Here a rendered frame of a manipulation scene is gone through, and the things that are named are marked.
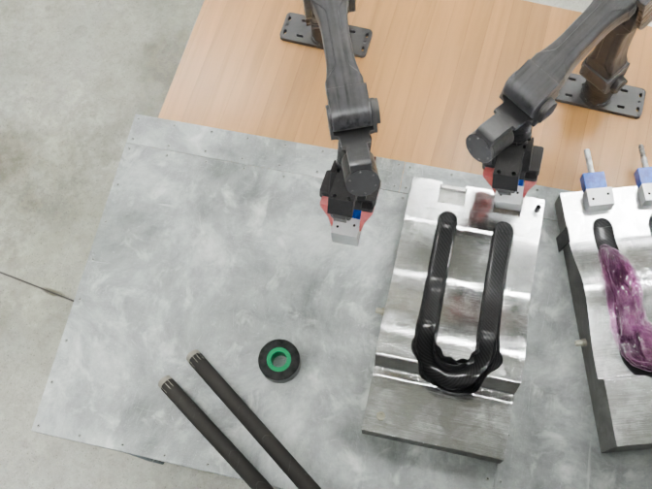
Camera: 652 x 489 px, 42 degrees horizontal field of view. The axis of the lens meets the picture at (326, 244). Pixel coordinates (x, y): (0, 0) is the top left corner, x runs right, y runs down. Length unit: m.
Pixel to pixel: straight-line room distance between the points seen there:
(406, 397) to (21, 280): 1.51
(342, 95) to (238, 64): 0.57
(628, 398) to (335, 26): 0.82
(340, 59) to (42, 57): 1.79
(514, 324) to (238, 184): 0.64
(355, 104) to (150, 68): 1.62
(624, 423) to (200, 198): 0.93
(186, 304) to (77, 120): 1.31
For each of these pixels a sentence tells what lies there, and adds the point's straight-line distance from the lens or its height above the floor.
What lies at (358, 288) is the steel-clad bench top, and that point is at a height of 0.80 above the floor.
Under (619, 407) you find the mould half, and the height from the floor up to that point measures 0.91.
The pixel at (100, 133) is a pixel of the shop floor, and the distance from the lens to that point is 2.87.
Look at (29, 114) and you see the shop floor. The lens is 2.98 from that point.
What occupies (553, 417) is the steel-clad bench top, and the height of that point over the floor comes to 0.80.
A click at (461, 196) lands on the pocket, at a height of 0.86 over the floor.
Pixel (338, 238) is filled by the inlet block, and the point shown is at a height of 0.94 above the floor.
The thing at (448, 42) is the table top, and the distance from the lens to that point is 1.94.
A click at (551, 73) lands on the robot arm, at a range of 1.44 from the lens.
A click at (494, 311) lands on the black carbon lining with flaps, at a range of 1.60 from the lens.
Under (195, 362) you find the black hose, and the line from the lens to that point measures 1.66.
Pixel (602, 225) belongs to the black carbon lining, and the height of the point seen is 0.85.
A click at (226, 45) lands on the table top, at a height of 0.80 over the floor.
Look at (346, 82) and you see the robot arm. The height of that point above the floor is 1.21.
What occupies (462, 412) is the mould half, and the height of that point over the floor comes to 0.86.
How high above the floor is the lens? 2.42
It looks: 70 degrees down
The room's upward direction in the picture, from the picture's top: 9 degrees counter-clockwise
